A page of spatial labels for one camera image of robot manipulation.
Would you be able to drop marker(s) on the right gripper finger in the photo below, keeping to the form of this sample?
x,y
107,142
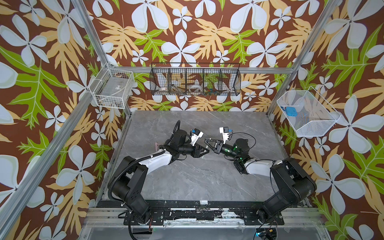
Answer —
x,y
217,148
213,142

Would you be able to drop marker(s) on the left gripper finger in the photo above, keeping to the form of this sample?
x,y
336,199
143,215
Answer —
x,y
200,148
198,153

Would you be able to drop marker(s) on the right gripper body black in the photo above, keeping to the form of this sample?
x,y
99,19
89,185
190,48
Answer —
x,y
219,147

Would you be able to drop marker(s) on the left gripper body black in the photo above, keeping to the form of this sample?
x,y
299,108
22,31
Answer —
x,y
187,149

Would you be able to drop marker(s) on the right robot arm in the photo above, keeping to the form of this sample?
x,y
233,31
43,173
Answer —
x,y
293,182

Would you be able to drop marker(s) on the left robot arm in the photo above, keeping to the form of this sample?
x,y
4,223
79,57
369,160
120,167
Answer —
x,y
126,184

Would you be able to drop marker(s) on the blue object in basket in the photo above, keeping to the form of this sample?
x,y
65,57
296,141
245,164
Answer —
x,y
291,112

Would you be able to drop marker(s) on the white mesh basket right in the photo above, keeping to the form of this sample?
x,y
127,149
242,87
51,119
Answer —
x,y
316,116

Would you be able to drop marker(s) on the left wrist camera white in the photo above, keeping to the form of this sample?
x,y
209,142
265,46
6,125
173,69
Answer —
x,y
195,134

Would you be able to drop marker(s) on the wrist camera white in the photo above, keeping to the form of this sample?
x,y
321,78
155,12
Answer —
x,y
226,132
195,134

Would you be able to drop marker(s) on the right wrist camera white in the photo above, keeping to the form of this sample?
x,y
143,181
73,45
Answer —
x,y
226,132

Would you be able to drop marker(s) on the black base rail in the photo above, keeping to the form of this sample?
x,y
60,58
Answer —
x,y
199,211

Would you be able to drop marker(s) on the black wire basket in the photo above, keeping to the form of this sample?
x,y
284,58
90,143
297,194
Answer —
x,y
208,79

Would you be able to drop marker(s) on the white wire basket left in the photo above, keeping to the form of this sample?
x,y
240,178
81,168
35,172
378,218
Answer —
x,y
112,87

